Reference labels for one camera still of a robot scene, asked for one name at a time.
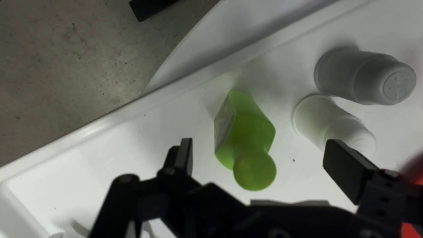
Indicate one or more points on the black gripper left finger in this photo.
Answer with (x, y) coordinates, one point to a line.
(179, 156)

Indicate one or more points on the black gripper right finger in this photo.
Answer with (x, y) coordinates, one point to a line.
(347, 172)

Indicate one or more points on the green plastic bottle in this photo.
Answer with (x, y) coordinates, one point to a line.
(244, 136)

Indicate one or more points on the white plastic tray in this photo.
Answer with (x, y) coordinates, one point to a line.
(132, 145)

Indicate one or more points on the white shaker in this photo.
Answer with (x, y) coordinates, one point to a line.
(330, 123)

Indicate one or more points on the gray shaker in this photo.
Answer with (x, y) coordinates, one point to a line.
(364, 77)

